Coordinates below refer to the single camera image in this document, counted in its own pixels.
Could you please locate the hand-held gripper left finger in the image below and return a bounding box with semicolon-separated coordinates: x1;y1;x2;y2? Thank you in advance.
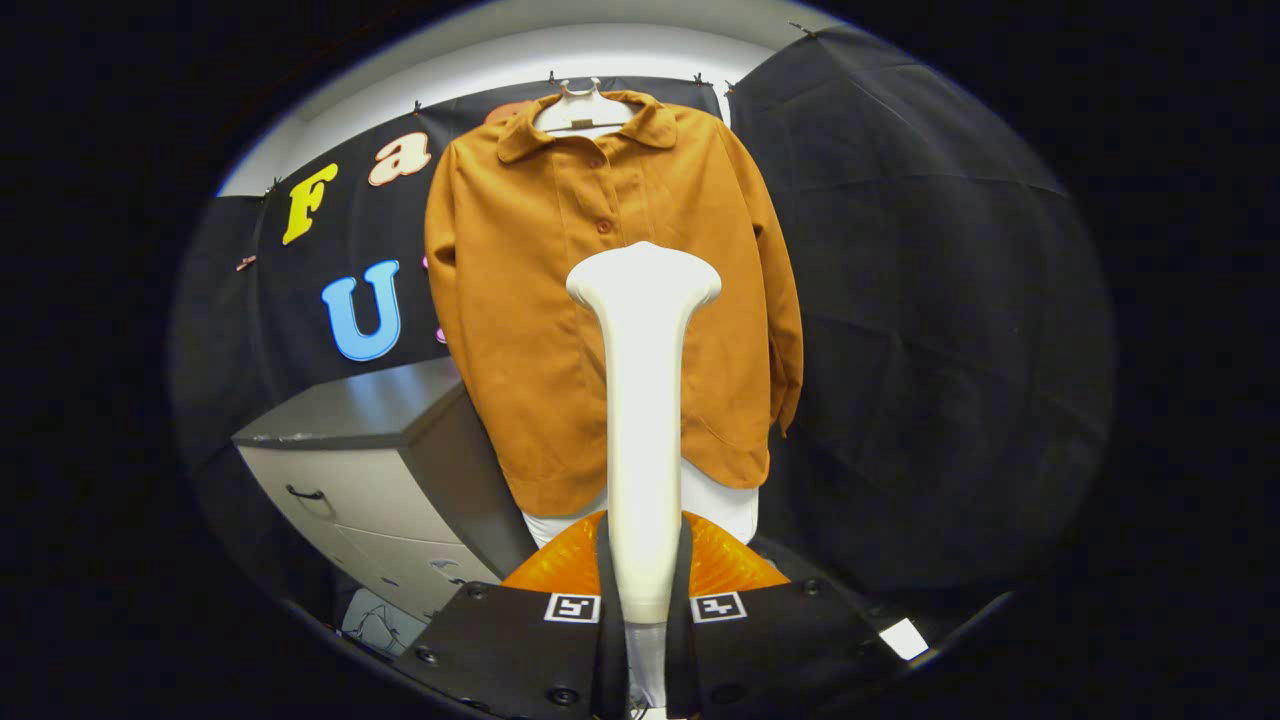
395;510;629;720

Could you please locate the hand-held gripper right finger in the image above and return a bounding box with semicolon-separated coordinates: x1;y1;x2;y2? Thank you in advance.
665;510;901;720

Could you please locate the white garment steamer hose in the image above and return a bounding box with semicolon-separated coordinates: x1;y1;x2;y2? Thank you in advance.
625;622;669;713

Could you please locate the orange button-up shirt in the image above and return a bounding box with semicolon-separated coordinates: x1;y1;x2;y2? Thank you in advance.
424;90;805;518

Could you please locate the white paper sheet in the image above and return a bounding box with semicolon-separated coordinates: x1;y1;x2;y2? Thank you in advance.
878;617;931;661

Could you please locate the grey drawer cabinet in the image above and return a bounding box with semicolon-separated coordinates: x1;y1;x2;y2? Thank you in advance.
232;357;539;626

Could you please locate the row of black cloth clips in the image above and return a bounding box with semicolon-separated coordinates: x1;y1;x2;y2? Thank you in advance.
263;22;816;197

